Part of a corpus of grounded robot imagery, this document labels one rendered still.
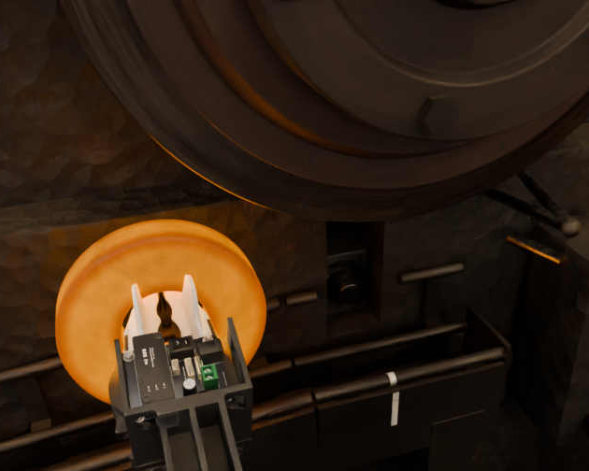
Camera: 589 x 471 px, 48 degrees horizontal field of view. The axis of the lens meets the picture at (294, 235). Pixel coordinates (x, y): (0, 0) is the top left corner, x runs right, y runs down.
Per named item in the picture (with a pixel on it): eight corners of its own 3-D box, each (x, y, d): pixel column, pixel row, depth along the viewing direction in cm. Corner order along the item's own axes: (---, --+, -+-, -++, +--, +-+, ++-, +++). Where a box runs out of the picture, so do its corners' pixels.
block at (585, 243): (498, 390, 81) (527, 215, 70) (554, 376, 83) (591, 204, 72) (553, 453, 72) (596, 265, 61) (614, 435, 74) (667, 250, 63)
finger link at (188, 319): (195, 229, 48) (223, 327, 42) (198, 283, 52) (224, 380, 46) (151, 235, 47) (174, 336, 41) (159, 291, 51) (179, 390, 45)
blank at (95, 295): (29, 248, 47) (27, 270, 44) (239, 196, 50) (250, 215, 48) (89, 407, 55) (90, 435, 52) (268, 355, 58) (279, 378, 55)
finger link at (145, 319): (151, 235, 47) (174, 336, 41) (159, 291, 51) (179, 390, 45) (107, 243, 47) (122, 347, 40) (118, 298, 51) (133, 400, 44)
